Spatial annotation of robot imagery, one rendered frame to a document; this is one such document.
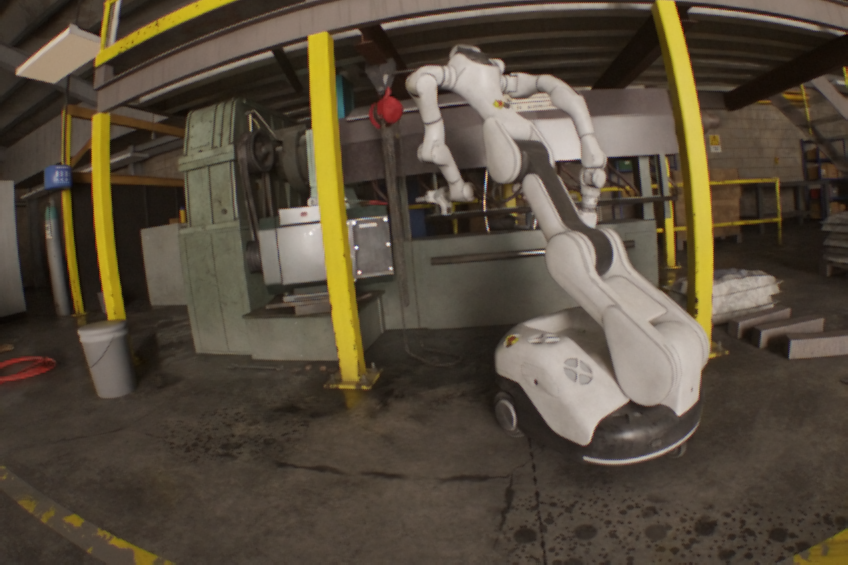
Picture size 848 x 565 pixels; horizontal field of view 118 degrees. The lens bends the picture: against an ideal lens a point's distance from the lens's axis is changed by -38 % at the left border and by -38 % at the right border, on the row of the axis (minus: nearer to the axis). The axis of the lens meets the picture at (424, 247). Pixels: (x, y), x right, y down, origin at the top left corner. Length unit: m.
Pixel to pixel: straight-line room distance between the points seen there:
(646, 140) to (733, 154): 6.27
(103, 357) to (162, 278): 3.40
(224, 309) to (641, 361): 2.38
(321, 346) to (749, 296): 2.52
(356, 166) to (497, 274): 1.19
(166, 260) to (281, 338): 3.33
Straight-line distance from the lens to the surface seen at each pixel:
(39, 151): 13.41
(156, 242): 5.69
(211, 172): 2.83
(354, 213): 2.31
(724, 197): 6.42
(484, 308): 2.71
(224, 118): 2.87
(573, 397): 1.11
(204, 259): 2.81
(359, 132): 2.89
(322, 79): 1.99
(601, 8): 2.55
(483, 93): 1.60
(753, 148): 9.46
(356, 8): 2.14
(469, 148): 2.72
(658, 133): 2.99
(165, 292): 5.69
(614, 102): 2.94
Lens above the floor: 0.75
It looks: 4 degrees down
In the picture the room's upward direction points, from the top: 6 degrees counter-clockwise
